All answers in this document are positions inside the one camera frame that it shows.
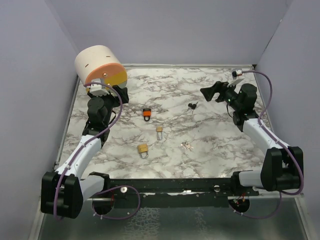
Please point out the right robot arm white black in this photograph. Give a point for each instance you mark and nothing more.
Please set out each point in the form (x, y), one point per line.
(282, 167)

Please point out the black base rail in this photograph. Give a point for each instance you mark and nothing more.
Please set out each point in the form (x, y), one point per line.
(171, 192)

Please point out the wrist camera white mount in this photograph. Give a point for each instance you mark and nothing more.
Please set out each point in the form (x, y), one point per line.
(237, 76)
(98, 87)

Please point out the small brass long-shackle padlock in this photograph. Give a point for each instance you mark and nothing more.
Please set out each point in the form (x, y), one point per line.
(159, 132)

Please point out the black-headed key bunch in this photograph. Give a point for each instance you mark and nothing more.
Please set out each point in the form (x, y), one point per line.
(192, 106)

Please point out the orange black padlock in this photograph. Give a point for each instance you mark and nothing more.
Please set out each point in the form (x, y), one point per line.
(146, 113)

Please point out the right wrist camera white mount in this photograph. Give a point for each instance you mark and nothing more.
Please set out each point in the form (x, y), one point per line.
(237, 76)

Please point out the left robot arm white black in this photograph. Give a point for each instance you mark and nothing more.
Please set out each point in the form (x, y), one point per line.
(63, 192)

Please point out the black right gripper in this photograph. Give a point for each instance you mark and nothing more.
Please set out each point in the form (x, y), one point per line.
(220, 87)

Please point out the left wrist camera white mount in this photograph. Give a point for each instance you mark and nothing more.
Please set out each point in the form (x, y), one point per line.
(98, 87)

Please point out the cream cylindrical drawer box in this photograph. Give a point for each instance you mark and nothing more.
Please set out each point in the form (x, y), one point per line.
(98, 64)

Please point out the small silver key bunch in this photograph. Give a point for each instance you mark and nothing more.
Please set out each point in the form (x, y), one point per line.
(186, 145)

